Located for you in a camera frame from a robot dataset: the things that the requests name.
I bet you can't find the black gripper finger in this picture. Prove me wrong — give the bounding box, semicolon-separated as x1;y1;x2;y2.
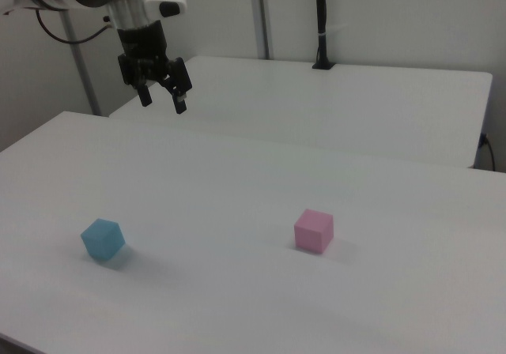
116;54;154;107
160;56;194;115

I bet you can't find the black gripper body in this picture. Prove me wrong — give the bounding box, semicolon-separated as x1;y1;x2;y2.
116;19;172;82

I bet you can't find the blue cube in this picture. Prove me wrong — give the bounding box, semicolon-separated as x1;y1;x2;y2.
80;217;127;262

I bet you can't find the pink cube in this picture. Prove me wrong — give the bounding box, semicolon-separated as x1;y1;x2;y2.
293;208;335;255

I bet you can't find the grey metal frame post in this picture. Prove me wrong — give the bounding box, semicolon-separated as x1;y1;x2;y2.
252;0;274;60
59;9;103;117

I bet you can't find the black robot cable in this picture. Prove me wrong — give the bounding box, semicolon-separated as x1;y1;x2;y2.
36;9;113;46

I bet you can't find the black camera stand pole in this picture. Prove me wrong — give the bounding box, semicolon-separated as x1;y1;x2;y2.
312;0;338;71

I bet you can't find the black power cable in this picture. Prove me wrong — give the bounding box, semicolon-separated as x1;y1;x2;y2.
478;132;497;171

